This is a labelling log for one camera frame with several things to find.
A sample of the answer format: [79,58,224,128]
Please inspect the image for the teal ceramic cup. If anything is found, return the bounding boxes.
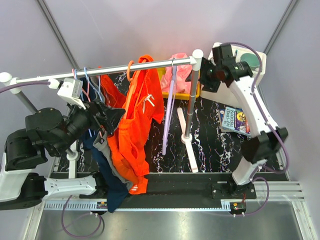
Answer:
[240,52,260,71]

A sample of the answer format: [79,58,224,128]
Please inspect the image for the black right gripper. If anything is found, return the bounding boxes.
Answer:
[184,55,221,93]

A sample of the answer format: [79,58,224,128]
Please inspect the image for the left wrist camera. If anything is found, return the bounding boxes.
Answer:
[48,77,86,110]

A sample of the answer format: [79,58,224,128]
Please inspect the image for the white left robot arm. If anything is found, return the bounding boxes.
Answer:
[0,102,126,211]

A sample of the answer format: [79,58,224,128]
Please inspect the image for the yellow plastic crate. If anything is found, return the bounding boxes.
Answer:
[157,65,192,100]

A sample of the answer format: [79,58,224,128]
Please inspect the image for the pink patterned shorts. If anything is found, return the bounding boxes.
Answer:
[160,64,192,94]

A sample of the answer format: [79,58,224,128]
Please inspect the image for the orange clothes hanger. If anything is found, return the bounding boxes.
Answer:
[126,60,135,83]

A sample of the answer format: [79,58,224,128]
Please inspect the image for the grey garment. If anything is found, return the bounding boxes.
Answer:
[93,132,133,191]

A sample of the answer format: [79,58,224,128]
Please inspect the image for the pink clothes hanger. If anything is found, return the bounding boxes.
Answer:
[71,68,105,137]

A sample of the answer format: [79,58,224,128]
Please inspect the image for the lilac wire clothes hanger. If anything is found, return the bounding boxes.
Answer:
[162,64,177,156]

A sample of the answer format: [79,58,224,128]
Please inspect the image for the white storage box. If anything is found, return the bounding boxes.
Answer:
[200,42,267,108]

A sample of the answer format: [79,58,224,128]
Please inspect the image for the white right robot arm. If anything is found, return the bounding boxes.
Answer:
[197,56,289,199]

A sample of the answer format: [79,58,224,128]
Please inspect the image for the silver clothes rack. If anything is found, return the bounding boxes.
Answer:
[0,49,204,161]

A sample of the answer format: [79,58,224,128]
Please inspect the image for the treehouse children's book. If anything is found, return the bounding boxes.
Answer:
[218,106,251,137]

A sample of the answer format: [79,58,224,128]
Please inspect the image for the navy blue garment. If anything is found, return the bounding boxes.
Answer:
[80,77,129,213]

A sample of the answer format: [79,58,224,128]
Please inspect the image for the orange garment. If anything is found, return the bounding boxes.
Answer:
[100,68,165,195]

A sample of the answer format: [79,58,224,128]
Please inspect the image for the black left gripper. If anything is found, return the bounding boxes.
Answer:
[55,95,128,155]

